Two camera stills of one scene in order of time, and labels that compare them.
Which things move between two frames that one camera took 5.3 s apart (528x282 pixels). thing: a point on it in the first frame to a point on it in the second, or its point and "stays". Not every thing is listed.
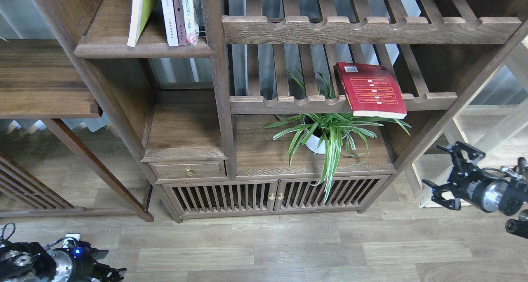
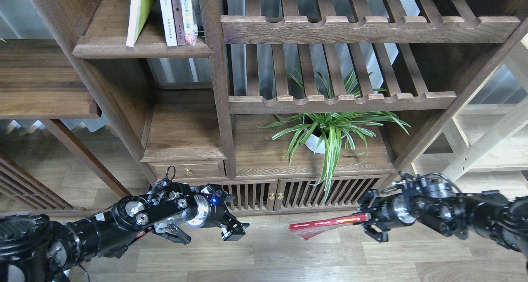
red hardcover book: x=371 y=90 to x=307 y=230
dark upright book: x=198 y=5 stays
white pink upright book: x=191 y=27 stays
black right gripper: x=478 y=186 to x=389 y=212
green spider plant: x=332 y=132 stays
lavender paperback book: x=169 y=14 stays
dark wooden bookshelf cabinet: x=194 y=103 stays
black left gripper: x=75 y=263 to x=207 y=208
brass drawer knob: x=189 y=171 stays
